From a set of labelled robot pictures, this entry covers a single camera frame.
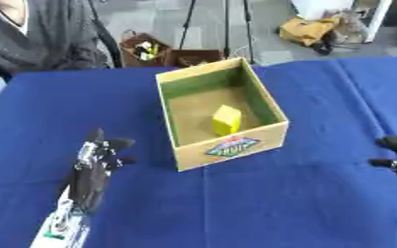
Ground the brown cardboard box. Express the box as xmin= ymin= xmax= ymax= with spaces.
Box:
xmin=168 ymin=48 xmax=226 ymax=68

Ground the yellow block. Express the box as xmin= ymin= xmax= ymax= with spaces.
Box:
xmin=210 ymin=104 xmax=245 ymax=137

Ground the brown basket with items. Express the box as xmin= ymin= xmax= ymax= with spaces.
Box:
xmin=117 ymin=29 xmax=175 ymax=68

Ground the person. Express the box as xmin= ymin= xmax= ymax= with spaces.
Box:
xmin=0 ymin=0 xmax=124 ymax=109

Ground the black tripod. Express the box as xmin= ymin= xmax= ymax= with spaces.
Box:
xmin=176 ymin=0 xmax=257 ymax=65

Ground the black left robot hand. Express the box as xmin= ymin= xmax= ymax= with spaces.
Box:
xmin=64 ymin=127 xmax=137 ymax=215

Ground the grey soft toy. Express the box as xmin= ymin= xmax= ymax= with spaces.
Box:
xmin=321 ymin=7 xmax=374 ymax=45

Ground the tan cardboard box green inside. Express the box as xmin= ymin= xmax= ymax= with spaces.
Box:
xmin=154 ymin=56 xmax=290 ymax=172

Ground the yellow bag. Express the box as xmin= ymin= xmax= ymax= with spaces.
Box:
xmin=276 ymin=15 xmax=341 ymax=47

